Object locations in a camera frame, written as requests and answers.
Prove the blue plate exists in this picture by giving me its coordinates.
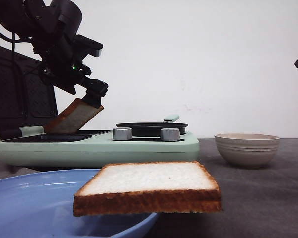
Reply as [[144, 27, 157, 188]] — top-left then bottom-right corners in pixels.
[[0, 169, 159, 238]]

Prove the breakfast maker hinged lid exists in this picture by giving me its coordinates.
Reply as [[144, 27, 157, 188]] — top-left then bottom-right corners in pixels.
[[0, 46, 58, 140]]

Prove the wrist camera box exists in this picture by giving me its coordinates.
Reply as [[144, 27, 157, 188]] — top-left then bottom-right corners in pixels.
[[74, 35, 103, 58]]

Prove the toast bread slice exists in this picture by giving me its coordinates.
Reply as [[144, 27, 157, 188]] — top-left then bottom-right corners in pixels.
[[73, 161, 221, 217], [44, 98, 104, 134]]

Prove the silver control knob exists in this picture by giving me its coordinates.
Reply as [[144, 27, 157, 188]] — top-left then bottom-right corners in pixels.
[[113, 127, 132, 141], [160, 128, 180, 142]]

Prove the left silver control knob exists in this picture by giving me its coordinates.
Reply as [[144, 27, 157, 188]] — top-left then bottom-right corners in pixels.
[[113, 127, 132, 141]]

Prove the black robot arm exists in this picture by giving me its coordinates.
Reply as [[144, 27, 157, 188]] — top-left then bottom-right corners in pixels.
[[0, 0, 108, 108]]

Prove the right silver control knob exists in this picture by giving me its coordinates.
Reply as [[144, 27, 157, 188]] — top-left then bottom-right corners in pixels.
[[160, 128, 180, 142]]

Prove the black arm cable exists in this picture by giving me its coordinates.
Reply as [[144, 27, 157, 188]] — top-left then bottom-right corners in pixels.
[[0, 13, 34, 75]]

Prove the beige ribbed bowl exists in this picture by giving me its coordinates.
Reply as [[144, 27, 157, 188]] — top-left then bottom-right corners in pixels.
[[214, 133, 280, 169]]

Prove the mint green breakfast maker base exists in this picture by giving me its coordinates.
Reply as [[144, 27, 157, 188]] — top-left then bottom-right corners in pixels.
[[0, 130, 200, 168]]

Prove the black frying pan green handle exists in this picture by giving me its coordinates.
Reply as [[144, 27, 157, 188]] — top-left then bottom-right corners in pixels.
[[116, 114, 188, 137]]

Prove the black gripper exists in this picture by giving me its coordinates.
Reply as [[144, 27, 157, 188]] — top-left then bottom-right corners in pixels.
[[32, 34, 109, 109]]

